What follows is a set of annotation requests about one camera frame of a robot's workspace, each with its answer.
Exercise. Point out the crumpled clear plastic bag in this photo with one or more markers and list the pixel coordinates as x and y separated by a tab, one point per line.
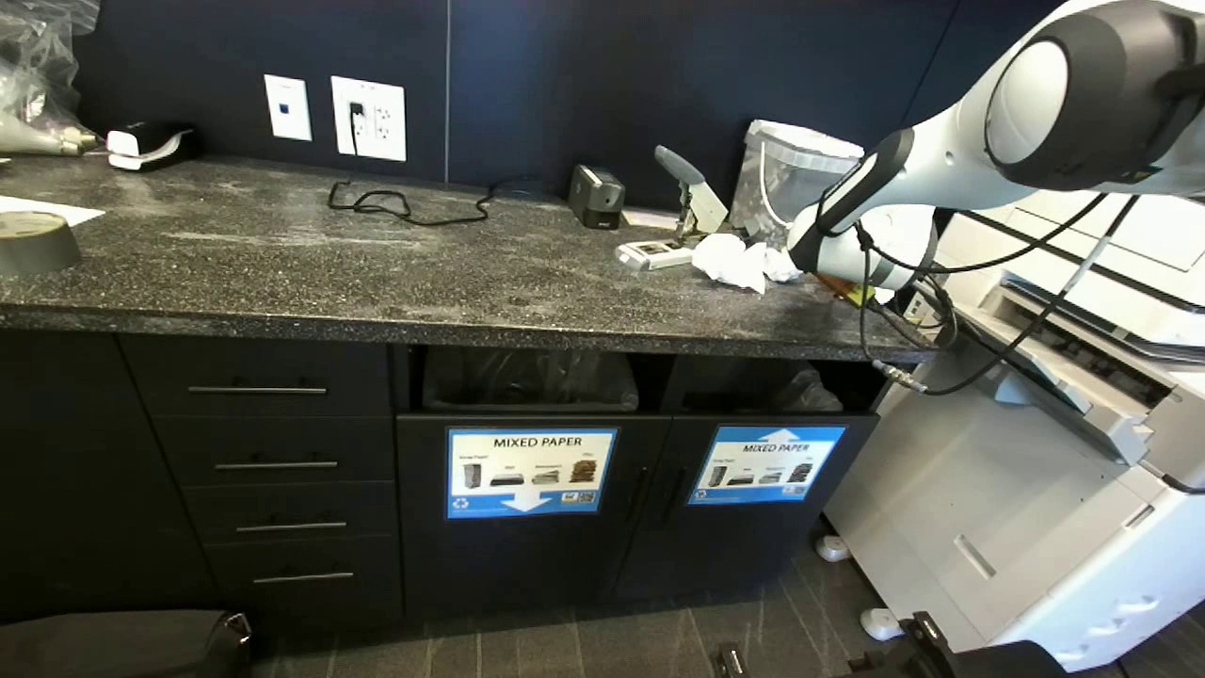
39	75

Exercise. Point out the small grey container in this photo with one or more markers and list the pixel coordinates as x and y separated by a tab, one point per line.
31	248

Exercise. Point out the small black floor object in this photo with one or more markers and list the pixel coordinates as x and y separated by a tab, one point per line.
729	660

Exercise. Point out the white paper sheet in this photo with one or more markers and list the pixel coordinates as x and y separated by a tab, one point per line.
39	208

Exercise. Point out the clear container white lid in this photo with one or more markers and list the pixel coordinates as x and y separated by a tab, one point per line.
783	169

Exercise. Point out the mixed paper sign down arrow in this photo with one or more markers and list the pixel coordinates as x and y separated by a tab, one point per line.
530	475

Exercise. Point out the mixed paper sign up arrow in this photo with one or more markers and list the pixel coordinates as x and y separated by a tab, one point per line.
767	464

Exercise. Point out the yellow orange wrist camera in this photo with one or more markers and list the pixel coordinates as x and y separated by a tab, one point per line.
855	298

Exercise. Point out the black counter cabinet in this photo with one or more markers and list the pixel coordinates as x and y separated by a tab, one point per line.
75	475

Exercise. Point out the black lined waste bin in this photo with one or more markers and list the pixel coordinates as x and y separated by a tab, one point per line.
530	376
778	391

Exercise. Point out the white power outlet plate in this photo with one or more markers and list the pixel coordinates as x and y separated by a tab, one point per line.
379	118

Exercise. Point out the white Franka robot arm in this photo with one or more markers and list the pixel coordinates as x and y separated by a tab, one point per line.
964	156

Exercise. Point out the black stand base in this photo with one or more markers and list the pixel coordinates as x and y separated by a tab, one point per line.
964	660

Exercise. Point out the large white office printer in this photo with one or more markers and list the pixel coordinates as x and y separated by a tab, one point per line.
1001	528

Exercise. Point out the white paper ball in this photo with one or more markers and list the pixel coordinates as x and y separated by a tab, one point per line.
782	266
729	266

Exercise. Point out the white printer caster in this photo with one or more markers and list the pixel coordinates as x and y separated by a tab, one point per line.
830	546
881	622

